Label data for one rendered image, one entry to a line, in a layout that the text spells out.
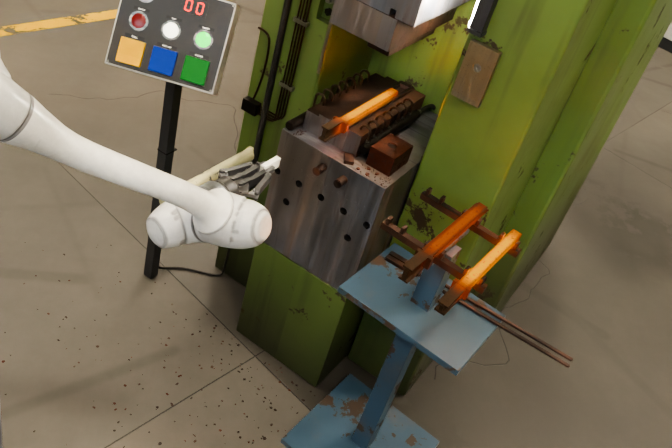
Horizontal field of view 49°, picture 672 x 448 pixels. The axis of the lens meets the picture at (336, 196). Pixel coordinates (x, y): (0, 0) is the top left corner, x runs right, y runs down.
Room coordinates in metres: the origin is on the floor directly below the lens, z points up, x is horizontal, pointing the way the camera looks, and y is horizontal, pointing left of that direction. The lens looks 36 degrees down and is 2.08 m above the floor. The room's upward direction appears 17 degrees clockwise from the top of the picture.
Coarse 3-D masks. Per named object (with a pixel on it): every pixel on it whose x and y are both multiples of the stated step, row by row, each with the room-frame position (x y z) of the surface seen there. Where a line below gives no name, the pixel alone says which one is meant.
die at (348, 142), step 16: (384, 80) 2.26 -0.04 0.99; (400, 80) 2.28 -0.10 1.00; (336, 96) 2.07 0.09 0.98; (352, 96) 2.09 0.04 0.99; (368, 96) 2.12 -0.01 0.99; (400, 96) 2.17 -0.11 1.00; (416, 96) 2.21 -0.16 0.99; (320, 112) 1.95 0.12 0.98; (336, 112) 1.96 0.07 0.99; (368, 112) 2.00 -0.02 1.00; (304, 128) 1.93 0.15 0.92; (320, 128) 1.91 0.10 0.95; (352, 128) 1.89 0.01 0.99; (336, 144) 1.89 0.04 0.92; (352, 144) 1.87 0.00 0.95
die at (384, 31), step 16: (336, 0) 1.93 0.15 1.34; (352, 0) 1.92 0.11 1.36; (336, 16) 1.93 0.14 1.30; (352, 16) 1.91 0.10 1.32; (368, 16) 1.89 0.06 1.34; (384, 16) 1.87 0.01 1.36; (448, 16) 2.20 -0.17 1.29; (352, 32) 1.90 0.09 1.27; (368, 32) 1.89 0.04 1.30; (384, 32) 1.87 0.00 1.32; (400, 32) 1.90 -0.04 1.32; (416, 32) 2.00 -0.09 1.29; (384, 48) 1.86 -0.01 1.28
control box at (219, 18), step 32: (128, 0) 1.99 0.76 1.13; (160, 0) 2.00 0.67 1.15; (192, 0) 2.02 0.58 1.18; (224, 0) 2.04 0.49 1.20; (128, 32) 1.94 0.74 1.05; (160, 32) 1.96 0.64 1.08; (192, 32) 1.97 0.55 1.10; (224, 32) 1.99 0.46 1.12; (128, 64) 1.91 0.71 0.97; (224, 64) 1.99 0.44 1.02
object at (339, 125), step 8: (392, 88) 2.19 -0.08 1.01; (376, 96) 2.10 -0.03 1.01; (384, 96) 2.11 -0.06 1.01; (392, 96) 2.15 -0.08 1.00; (368, 104) 2.03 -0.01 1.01; (376, 104) 2.05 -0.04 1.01; (352, 112) 1.95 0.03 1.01; (360, 112) 1.97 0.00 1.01; (336, 120) 1.86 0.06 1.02; (344, 120) 1.88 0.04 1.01; (352, 120) 1.92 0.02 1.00; (328, 128) 1.80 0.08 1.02; (336, 128) 1.85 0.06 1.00; (344, 128) 1.86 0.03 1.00; (320, 136) 1.81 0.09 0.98; (328, 136) 1.82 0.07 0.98
